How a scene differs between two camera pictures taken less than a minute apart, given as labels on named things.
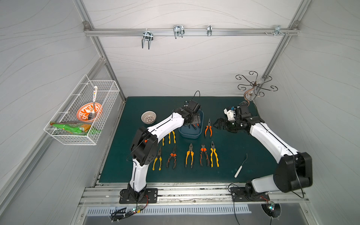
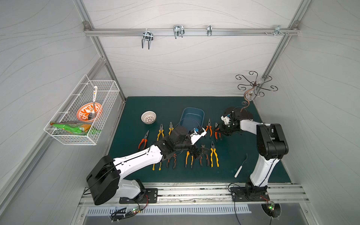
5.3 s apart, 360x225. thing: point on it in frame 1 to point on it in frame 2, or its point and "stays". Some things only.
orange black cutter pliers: x=202 y=150 stays
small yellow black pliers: x=213 y=150 stays
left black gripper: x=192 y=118 to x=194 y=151
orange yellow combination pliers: x=190 y=151 stays
